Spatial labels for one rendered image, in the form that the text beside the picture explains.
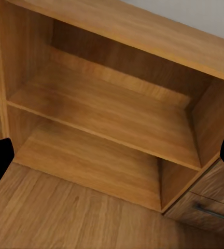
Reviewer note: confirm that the cabinet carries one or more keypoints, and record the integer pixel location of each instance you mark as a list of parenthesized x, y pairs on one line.
[(202, 204)]

